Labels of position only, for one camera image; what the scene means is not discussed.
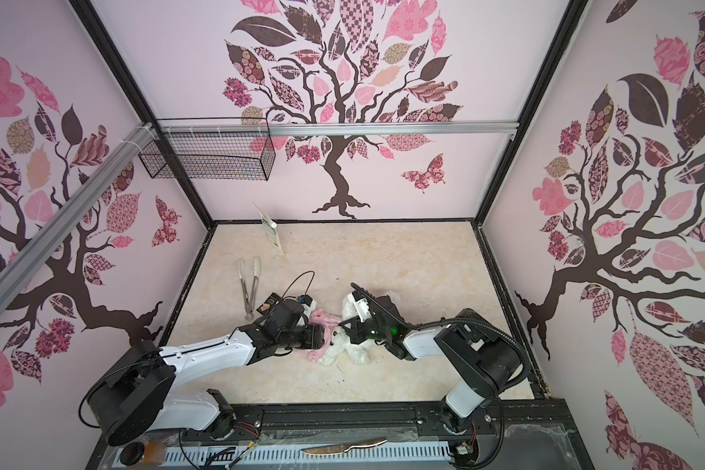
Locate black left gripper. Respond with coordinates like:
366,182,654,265
279,325,333,351

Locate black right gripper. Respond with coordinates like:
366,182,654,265
339,314,393,347

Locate white teddy bear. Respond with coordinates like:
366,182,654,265
322,294,374,366

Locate pink teddy hoodie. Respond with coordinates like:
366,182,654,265
307,309,342,365

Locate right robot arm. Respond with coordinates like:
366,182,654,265
341,283,531,433

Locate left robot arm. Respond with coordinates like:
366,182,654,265
81,295,324,447

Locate black snack packet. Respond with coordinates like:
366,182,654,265
256,293,282,317

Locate metal kitchen tongs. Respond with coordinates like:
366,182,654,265
238,257,262,320

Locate aluminium crossbar rear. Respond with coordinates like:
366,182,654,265
160,121,519,137

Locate aluminium crossbar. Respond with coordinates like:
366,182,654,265
0,123,155,316
160,121,519,137

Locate aluminium crossbar left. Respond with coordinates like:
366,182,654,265
0,123,155,316

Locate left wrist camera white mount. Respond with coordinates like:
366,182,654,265
270,295,317,325

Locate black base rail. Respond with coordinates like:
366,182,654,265
178,400,571,443

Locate black wire basket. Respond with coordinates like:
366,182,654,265
138,117,276,181

